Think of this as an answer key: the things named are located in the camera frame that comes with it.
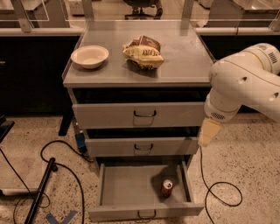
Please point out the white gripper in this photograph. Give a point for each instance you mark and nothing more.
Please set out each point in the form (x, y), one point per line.
(216, 111)

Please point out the yellow brown chip bag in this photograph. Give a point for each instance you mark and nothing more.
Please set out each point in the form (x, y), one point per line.
(145, 52)

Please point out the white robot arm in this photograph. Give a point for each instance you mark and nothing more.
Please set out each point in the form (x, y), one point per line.
(250, 78)

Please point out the grey top drawer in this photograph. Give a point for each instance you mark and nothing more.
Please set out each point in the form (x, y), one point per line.
(135, 115)

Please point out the grey drawer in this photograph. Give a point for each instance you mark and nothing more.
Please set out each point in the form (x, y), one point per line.
(147, 146)
(135, 115)
(132, 191)

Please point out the grey metal drawer cabinet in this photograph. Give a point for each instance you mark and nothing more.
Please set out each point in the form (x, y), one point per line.
(183, 77)

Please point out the grey middle drawer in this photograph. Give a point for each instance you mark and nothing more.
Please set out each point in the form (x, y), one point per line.
(147, 146)

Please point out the grey bottom drawer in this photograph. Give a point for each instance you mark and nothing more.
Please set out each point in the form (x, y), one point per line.
(132, 191)

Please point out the blue box behind cabinet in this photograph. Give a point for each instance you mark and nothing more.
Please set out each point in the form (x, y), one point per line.
(80, 141)

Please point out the white bowl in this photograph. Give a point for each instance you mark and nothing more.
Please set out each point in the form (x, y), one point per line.
(90, 56)

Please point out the black pole on floor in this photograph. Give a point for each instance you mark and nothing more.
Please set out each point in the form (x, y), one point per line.
(38, 195)

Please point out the blue tape cross mark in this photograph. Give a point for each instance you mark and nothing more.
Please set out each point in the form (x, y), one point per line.
(51, 219)

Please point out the black stand base left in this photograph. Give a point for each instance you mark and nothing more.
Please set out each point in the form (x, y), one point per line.
(5, 127)

